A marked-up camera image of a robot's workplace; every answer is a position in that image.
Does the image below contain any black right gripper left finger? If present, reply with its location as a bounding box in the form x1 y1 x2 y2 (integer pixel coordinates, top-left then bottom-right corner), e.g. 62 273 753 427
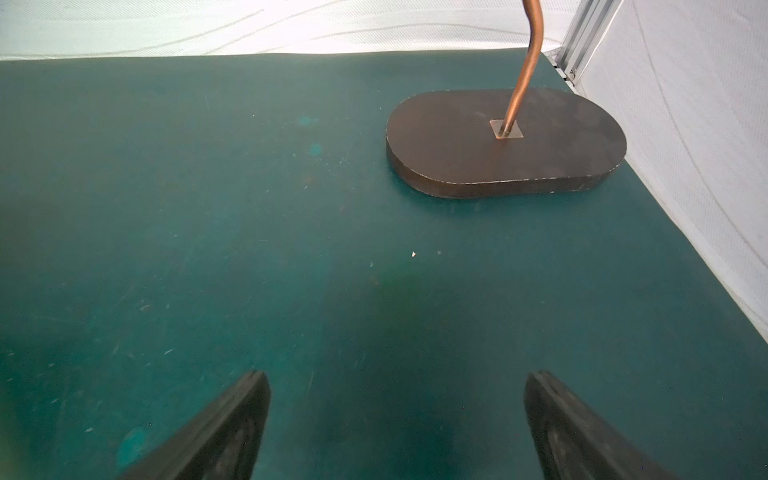
120 371 271 480

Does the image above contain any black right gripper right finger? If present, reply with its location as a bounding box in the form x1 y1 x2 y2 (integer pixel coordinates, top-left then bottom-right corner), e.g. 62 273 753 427
524 371 677 479

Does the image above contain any bronze wire glass stand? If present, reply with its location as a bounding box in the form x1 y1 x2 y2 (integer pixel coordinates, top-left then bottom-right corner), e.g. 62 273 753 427
385 0 629 200

